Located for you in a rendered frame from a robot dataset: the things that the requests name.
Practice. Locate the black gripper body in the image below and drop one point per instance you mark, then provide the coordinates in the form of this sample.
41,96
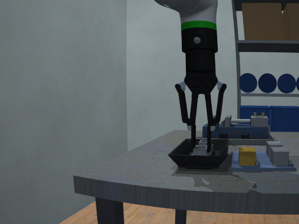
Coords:
200,66

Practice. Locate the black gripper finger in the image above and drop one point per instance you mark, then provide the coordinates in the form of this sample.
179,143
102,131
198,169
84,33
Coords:
189,121
211,122

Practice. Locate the yellow block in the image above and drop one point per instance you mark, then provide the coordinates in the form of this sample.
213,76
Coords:
247,156

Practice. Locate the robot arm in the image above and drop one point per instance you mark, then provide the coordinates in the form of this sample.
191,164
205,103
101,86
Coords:
198,23

